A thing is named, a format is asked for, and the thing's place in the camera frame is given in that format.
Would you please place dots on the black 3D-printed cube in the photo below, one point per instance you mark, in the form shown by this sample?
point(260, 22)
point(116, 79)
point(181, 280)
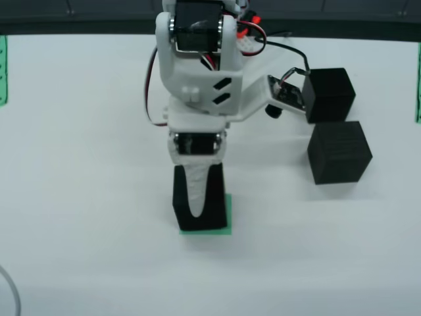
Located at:
point(338, 154)
point(213, 204)
point(329, 98)

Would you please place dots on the green striped square marker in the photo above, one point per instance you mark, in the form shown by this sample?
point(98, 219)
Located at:
point(229, 214)

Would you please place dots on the orange and black clamp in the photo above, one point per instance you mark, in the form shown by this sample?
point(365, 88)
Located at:
point(256, 19)

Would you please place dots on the dark grey partition panel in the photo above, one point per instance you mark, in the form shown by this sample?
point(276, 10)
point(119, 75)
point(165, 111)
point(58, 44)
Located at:
point(82, 13)

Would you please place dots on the green strip with arrow marks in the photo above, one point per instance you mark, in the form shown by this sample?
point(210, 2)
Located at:
point(3, 72)
point(418, 85)

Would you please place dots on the wrist camera on white bracket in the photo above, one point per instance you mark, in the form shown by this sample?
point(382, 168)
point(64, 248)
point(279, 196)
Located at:
point(286, 95)

